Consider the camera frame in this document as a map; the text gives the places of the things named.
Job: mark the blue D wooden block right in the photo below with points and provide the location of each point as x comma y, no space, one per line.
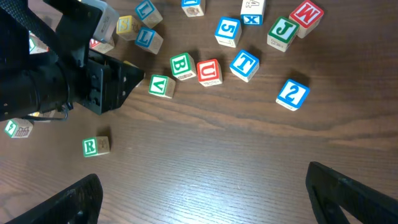
193,8

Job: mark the green 7 wooden block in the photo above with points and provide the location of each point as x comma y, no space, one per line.
36,46

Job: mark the green V wooden block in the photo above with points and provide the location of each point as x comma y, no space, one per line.
162,86

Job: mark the blue L wooden block lower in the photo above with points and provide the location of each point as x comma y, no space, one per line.
149,40

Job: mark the blue X wooden block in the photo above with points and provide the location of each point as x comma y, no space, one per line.
252,12

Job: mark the yellow O wooden block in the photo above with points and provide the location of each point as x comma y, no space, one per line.
131,64

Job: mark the green J wooden block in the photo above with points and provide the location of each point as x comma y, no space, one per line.
282,33

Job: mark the red M wooden block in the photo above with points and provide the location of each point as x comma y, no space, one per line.
308,15

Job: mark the green B wooden block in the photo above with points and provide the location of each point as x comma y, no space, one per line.
183,66

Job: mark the blue T wooden block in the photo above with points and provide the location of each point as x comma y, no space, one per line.
244,65

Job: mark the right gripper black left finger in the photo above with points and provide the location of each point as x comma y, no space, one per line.
78,203

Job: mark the red U wooden block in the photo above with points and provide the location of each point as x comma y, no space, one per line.
209,73

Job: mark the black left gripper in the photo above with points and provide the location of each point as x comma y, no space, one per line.
104,82

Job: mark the blue l wooden block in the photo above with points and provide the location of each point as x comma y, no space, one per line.
149,40
148,14

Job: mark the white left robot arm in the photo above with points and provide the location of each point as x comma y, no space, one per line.
44,69

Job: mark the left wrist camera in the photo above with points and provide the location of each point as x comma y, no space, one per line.
107,22

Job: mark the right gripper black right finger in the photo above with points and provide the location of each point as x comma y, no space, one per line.
331,192

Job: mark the blue L wooden block upper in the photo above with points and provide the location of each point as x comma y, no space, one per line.
148,14

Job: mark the blue 2 wooden block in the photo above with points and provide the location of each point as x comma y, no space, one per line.
292,95

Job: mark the yellow S wooden block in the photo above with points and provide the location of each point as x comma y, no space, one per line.
128,27

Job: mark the green R wooden block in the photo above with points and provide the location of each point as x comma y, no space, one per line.
95,146

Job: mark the red A wooden block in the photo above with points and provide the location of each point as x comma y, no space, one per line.
101,47

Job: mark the green 4 wooden block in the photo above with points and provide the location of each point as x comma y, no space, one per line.
18,128

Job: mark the blue 5 wooden block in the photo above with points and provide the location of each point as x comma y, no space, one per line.
228,32

